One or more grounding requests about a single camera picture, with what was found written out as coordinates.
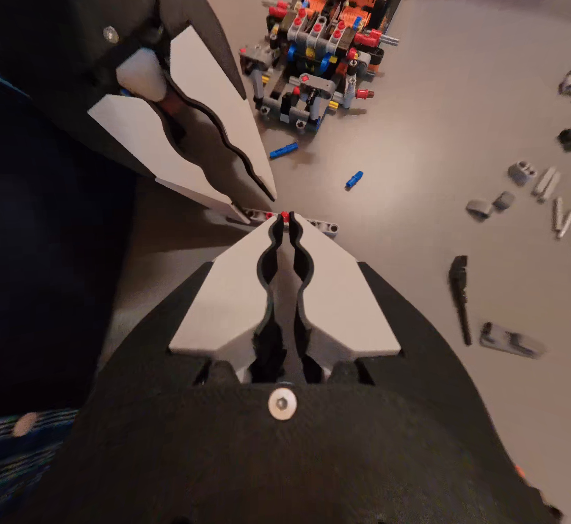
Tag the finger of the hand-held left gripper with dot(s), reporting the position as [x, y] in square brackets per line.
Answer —
[214, 87]
[134, 131]

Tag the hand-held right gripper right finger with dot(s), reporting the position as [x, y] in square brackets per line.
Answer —
[343, 310]

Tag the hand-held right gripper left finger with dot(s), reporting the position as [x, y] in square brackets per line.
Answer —
[214, 310]

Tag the grey lego beam with holes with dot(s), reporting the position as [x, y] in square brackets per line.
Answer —
[328, 227]

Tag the long blue lego pin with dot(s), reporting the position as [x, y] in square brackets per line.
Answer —
[283, 150]

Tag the long black lego piece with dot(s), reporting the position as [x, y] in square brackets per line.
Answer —
[459, 296]

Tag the lego car chassis model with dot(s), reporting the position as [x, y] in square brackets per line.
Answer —
[321, 33]

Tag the short blue lego pin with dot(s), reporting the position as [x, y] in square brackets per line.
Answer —
[354, 179]

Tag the grey curved lego piece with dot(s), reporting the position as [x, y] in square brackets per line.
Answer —
[504, 200]
[479, 209]

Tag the grey lego panel piece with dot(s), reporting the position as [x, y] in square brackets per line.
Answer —
[511, 340]

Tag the grey double-hole lego connector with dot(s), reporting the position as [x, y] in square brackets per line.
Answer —
[521, 172]

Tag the light grey lego axle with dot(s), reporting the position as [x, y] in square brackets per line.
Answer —
[543, 180]
[557, 214]
[564, 224]
[549, 188]

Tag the person's plaid shirt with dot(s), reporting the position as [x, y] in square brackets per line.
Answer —
[26, 466]

